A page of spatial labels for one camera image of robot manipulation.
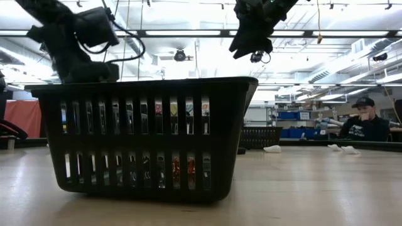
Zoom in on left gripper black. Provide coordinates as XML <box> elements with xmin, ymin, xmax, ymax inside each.
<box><xmin>26</xmin><ymin>23</ymin><xmax>120</xmax><ymax>84</ymax></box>

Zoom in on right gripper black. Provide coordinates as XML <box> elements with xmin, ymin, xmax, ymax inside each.
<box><xmin>229</xmin><ymin>0</ymin><xmax>277</xmax><ymax>60</ymax></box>

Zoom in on black slotted plastic basket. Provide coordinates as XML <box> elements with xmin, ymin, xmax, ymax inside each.
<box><xmin>240</xmin><ymin>126</ymin><xmax>283</xmax><ymax>150</ymax></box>
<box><xmin>24</xmin><ymin>76</ymin><xmax>259</xmax><ymax>202</ymax></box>

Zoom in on red packets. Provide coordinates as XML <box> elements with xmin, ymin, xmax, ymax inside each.
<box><xmin>171</xmin><ymin>156</ymin><xmax>196</xmax><ymax>181</ymax></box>

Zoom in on black overhead crossbeam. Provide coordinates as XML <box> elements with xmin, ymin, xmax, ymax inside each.
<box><xmin>0</xmin><ymin>29</ymin><xmax>402</xmax><ymax>38</ymax></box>

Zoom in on red panel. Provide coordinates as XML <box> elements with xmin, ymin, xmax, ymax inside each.
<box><xmin>3</xmin><ymin>99</ymin><xmax>43</xmax><ymax>139</ymax></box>

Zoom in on blue storage bin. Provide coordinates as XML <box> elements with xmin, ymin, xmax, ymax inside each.
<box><xmin>280</xmin><ymin>127</ymin><xmax>322</xmax><ymax>139</ymax></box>
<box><xmin>278</xmin><ymin>111</ymin><xmax>312</xmax><ymax>121</ymax></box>

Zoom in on white crumpled wrapper right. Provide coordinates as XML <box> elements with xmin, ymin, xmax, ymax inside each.
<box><xmin>263</xmin><ymin>144</ymin><xmax>283</xmax><ymax>154</ymax></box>

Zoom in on white wrapper far right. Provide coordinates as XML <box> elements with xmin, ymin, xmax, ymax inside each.
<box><xmin>341</xmin><ymin>145</ymin><xmax>362</xmax><ymax>155</ymax></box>

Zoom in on person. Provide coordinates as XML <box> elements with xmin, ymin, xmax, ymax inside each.
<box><xmin>339</xmin><ymin>96</ymin><xmax>391</xmax><ymax>143</ymax></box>

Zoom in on black camera with cable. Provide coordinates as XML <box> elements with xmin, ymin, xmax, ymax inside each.
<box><xmin>249</xmin><ymin>50</ymin><xmax>272</xmax><ymax>65</ymax></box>

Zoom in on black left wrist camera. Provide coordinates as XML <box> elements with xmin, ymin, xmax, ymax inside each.
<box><xmin>73</xmin><ymin>6</ymin><xmax>121</xmax><ymax>48</ymax></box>

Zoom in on yellow hanging cable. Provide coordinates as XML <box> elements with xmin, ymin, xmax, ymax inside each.
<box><xmin>315</xmin><ymin>0</ymin><xmax>324</xmax><ymax>45</ymax></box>

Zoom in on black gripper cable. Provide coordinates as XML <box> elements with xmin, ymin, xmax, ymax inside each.
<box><xmin>78</xmin><ymin>18</ymin><xmax>147</xmax><ymax>63</ymax></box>

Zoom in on black overhead camera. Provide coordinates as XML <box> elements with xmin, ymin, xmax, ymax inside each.
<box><xmin>173</xmin><ymin>48</ymin><xmax>188</xmax><ymax>63</ymax></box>

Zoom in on black aluminium table frame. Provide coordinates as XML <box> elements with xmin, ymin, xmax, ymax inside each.
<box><xmin>0</xmin><ymin>137</ymin><xmax>402</xmax><ymax>154</ymax></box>

